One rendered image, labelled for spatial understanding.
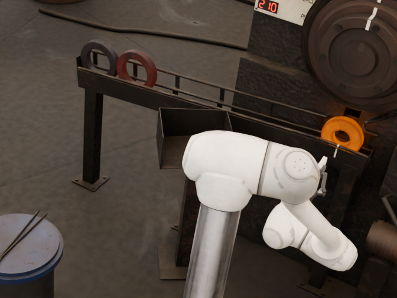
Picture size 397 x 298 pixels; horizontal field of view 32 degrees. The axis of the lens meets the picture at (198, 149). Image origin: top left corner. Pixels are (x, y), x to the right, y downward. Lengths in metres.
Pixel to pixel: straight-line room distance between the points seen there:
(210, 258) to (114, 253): 1.37
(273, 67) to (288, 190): 1.16
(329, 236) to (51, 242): 0.98
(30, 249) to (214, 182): 0.98
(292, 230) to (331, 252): 0.14
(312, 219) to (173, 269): 1.16
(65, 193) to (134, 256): 0.51
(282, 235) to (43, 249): 0.83
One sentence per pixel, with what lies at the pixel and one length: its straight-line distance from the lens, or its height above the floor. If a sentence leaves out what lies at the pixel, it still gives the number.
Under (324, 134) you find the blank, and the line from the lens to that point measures 2.65.
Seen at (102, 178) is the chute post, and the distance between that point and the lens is 3.41.
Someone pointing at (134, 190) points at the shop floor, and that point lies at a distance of 3.36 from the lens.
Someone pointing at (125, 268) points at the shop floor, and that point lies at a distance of 2.99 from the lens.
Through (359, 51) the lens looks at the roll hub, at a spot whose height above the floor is 1.14.
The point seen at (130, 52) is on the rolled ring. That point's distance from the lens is 2.91.
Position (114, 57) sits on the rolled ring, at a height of 0.71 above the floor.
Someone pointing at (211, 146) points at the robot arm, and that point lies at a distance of 1.62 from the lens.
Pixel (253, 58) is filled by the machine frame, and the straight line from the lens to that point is 2.74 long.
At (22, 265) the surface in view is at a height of 0.43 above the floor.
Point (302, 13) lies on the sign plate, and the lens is 2.62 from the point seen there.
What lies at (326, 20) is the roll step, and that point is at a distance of 2.40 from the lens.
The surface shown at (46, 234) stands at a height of 0.43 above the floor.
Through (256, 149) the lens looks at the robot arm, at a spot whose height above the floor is 1.22.
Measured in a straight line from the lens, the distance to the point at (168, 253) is 3.05.
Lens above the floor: 2.14
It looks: 36 degrees down
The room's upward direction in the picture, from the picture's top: 8 degrees clockwise
